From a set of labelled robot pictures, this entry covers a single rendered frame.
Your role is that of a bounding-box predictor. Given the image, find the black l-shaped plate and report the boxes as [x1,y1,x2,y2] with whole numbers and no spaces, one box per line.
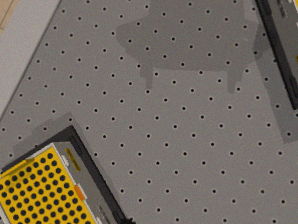
[255,0,298,110]
[1,125,127,224]

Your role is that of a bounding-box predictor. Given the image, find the grey perforated base plate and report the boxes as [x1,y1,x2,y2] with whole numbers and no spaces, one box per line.
[0,0,298,224]

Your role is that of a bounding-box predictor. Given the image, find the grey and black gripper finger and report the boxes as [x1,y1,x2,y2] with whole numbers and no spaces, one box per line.
[120,219,136,224]

